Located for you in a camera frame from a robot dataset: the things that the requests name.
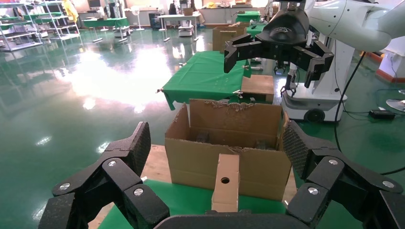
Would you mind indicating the metal shelving rack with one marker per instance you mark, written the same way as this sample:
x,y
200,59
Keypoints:
x,y
19,34
60,27

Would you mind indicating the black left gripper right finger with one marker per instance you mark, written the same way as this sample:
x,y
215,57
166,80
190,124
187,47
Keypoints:
x,y
329,177

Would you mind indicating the yellow garment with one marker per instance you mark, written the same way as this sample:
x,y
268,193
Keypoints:
x,y
70,11

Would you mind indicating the tall open cardboard carton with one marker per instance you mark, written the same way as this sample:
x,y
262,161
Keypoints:
x,y
221,38

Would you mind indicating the brown cardboard box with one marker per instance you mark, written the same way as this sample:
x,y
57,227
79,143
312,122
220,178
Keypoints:
x,y
258,87

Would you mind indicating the green cloth covered table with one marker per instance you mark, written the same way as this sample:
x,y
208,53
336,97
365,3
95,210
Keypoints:
x,y
255,30
106,22
248,16

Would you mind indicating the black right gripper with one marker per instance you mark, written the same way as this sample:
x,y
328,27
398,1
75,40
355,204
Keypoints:
x,y
284,34

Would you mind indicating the silver binder clip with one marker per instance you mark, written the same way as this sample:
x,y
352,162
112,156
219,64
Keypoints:
x,y
159,90
238,93
182,64
246,67

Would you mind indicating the white idle robot base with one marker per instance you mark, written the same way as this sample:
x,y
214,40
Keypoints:
x,y
329,82

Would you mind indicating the grey round stand base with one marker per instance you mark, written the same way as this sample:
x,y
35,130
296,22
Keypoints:
x,y
397,104

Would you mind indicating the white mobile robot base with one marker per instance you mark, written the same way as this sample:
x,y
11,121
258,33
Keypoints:
x,y
121,31
186,31

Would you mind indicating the black foam insert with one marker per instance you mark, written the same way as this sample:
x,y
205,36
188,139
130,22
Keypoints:
x,y
202,136
261,144

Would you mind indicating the black power adapter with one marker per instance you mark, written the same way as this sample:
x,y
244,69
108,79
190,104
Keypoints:
x,y
382,114

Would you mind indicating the white cabinet red base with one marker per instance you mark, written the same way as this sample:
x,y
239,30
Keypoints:
x,y
392,63

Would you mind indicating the white table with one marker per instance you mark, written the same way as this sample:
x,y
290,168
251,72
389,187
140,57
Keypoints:
x,y
178,17

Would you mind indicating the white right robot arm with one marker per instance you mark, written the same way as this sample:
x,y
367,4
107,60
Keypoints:
x,y
348,22

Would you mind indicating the white pedestal fan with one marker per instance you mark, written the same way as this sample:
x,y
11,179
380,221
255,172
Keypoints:
x,y
137,14

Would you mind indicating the large open cardboard carton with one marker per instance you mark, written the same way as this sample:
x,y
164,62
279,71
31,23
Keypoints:
x,y
196,164

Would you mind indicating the green tablecloth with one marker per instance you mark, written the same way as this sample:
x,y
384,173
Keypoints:
x,y
205,75
189,199

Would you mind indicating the small cardboard box with hole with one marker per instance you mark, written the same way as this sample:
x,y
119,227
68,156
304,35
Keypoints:
x,y
226,196

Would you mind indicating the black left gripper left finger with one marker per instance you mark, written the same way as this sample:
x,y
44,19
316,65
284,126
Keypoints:
x,y
117,170

